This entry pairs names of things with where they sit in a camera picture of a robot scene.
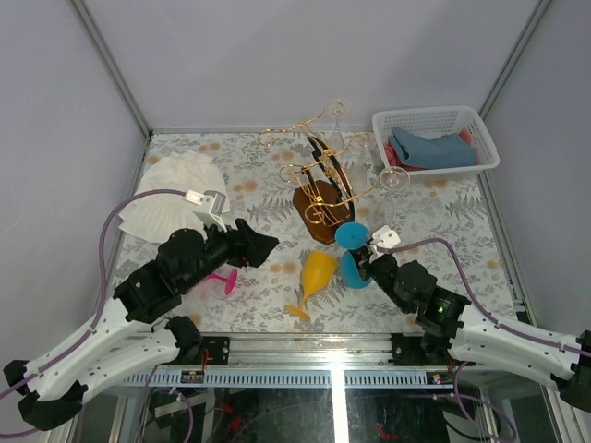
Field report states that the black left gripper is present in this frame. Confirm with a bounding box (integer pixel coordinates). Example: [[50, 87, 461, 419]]
[[183, 216, 281, 294]]

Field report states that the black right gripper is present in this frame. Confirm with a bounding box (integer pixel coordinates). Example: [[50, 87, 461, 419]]
[[347, 240, 411, 313]]

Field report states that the pink plastic wine glass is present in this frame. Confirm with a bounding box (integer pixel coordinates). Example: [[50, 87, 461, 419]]
[[207, 269, 238, 295]]

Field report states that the blue plastic wine glass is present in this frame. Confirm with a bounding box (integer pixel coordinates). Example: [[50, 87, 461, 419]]
[[334, 221, 371, 290]]

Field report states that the yellow plastic goblet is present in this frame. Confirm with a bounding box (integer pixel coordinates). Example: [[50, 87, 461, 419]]
[[285, 251, 338, 321]]

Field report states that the gold wire wine glass rack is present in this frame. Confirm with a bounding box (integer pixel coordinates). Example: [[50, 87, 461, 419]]
[[257, 98, 410, 245]]

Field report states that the ribbed clear wine glass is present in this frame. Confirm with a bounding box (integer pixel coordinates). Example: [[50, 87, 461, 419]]
[[327, 99, 352, 152]]

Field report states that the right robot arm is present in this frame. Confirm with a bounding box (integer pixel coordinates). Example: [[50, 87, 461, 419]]
[[352, 246, 590, 412]]

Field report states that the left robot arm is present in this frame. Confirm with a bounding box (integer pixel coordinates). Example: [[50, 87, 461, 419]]
[[3, 219, 279, 431]]

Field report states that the white cloth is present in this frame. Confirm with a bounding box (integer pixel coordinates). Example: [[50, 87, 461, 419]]
[[119, 152, 227, 244]]

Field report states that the blue cloth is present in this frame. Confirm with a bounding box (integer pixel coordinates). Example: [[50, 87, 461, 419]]
[[386, 126, 478, 168]]

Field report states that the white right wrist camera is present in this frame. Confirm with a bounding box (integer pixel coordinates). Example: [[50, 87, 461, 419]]
[[368, 225, 401, 260]]

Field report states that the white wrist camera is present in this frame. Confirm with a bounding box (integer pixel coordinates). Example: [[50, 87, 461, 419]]
[[185, 190, 227, 232], [368, 225, 401, 260]]

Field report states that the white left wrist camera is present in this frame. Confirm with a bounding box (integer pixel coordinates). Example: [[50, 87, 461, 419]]
[[185, 190, 227, 232]]

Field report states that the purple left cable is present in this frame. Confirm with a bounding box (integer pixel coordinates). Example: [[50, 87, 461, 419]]
[[0, 188, 186, 439]]

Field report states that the aluminium mounting rail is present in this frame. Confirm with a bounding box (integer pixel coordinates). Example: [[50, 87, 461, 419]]
[[203, 332, 435, 370]]

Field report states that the slotted cable duct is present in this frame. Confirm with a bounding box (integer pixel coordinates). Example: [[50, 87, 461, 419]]
[[123, 368, 452, 389]]

